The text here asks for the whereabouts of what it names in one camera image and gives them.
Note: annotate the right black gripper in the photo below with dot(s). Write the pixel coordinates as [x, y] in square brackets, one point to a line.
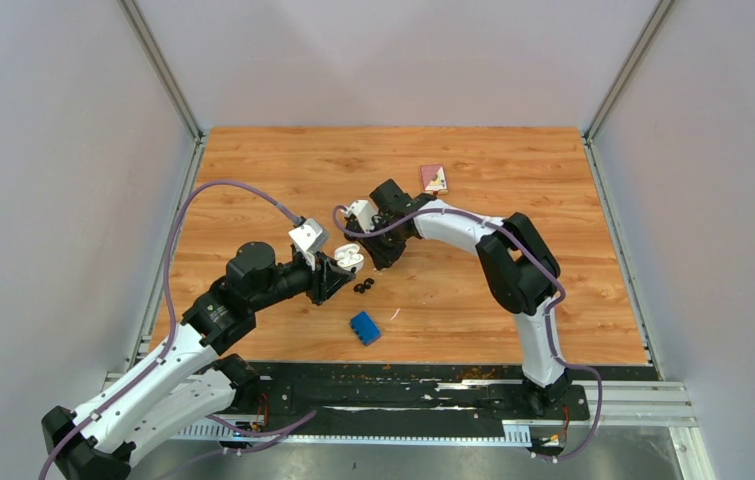
[385, 258]

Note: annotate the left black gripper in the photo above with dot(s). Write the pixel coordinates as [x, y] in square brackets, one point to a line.
[327, 278]

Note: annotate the white earbud charging case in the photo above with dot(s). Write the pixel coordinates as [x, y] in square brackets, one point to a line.
[349, 257]

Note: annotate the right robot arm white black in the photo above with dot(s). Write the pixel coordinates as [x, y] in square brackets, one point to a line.
[521, 272]

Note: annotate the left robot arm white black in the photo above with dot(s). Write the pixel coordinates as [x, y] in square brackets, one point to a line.
[191, 374]

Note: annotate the black earbuds pair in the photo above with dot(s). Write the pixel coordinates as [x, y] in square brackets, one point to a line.
[364, 286]

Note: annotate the blue toy brick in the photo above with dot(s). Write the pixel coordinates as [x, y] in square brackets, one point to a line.
[364, 327]

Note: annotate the red white card box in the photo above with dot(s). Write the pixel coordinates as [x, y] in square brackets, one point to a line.
[433, 179]

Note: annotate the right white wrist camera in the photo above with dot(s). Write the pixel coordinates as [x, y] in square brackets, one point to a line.
[362, 212]

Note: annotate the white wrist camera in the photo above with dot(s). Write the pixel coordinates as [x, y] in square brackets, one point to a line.
[309, 238]
[362, 212]

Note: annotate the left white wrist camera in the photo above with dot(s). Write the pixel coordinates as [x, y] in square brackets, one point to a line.
[309, 238]

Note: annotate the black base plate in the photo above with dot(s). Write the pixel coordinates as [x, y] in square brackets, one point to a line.
[389, 399]

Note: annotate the slotted white cable duct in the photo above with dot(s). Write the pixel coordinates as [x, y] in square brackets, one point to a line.
[508, 434]

